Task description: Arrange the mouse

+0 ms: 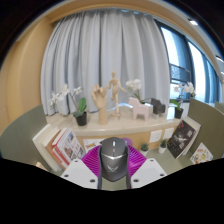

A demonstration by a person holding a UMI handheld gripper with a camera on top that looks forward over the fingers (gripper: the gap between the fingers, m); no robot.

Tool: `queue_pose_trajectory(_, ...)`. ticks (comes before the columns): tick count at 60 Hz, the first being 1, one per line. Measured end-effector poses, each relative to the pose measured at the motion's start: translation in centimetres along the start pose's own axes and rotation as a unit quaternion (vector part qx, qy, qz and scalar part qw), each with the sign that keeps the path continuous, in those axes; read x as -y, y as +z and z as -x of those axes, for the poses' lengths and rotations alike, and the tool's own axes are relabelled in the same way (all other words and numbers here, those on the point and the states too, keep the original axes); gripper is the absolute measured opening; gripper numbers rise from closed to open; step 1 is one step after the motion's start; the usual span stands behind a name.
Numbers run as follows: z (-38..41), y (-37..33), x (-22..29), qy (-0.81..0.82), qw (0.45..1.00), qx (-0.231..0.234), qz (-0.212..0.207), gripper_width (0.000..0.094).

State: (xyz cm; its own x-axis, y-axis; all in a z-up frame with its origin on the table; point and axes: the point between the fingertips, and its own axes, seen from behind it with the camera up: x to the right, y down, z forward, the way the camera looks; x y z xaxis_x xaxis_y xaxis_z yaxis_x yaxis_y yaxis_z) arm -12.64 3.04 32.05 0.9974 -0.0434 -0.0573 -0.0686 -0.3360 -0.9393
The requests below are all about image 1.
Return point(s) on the dark wooden horse figure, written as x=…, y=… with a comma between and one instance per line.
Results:
x=158, y=108

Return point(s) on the food sticker sheet card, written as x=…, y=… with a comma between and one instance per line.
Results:
x=201, y=155

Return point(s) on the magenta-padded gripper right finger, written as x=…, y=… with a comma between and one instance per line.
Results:
x=138, y=161

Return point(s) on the small succulent in white pot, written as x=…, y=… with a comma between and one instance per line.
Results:
x=162, y=149
x=144, y=151

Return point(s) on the white orchid in black pot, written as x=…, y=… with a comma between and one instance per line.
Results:
x=179, y=112
x=81, y=118

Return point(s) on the white thick book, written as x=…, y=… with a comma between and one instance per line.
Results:
x=41, y=143

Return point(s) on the white books stack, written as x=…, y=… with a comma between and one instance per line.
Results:
x=196, y=128

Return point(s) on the white sticker sheet card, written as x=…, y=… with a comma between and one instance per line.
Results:
x=90, y=145

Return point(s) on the light grey curtain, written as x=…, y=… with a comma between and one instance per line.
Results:
x=100, y=50

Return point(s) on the pink wooden horse figure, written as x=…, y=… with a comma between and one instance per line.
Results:
x=139, y=110

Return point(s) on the wooden hand model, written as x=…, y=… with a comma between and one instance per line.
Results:
x=101, y=103

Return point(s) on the red-edged photo magazine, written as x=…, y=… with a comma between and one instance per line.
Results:
x=70, y=146

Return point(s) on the brown cover book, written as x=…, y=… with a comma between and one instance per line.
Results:
x=53, y=148

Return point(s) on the white orchid behind horse figures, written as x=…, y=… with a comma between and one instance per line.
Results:
x=134, y=85

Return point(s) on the wooden artist mannequin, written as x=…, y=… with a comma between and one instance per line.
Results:
x=115, y=90

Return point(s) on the black cover book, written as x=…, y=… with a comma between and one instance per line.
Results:
x=180, y=138

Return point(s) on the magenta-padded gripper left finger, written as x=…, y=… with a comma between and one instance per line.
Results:
x=88, y=160

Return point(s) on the white wall socket plate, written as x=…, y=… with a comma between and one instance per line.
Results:
x=155, y=136
x=168, y=133

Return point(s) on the dark grey computer mouse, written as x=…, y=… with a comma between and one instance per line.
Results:
x=114, y=160

